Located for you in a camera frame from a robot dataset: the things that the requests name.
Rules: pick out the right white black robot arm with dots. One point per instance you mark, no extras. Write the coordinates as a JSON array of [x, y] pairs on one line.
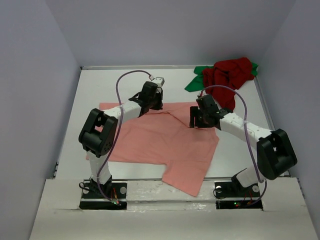
[[275, 154]]

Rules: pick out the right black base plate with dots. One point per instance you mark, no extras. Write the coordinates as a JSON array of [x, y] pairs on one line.
[[227, 198]]

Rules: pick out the red t shirt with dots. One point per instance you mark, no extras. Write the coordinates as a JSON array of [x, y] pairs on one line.
[[231, 73]]

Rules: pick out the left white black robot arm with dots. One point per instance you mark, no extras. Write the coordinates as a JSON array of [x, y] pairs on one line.
[[102, 128]]

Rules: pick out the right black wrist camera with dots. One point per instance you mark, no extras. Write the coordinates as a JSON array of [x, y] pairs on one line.
[[206, 103]]

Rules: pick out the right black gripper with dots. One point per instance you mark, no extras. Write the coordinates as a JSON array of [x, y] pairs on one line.
[[194, 112]]

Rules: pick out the green t shirt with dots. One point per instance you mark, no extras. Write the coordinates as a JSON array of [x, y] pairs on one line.
[[197, 83]]

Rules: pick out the pink t shirt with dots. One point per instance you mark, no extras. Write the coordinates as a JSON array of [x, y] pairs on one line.
[[164, 137]]

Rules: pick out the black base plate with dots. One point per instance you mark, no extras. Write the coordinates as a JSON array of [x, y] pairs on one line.
[[227, 198], [92, 199]]

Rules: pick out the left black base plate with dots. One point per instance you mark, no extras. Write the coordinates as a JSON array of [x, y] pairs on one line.
[[92, 199]]

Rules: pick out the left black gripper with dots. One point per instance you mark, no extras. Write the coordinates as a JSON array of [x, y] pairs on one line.
[[157, 93]]

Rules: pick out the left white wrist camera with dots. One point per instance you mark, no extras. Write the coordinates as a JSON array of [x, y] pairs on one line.
[[160, 81]]

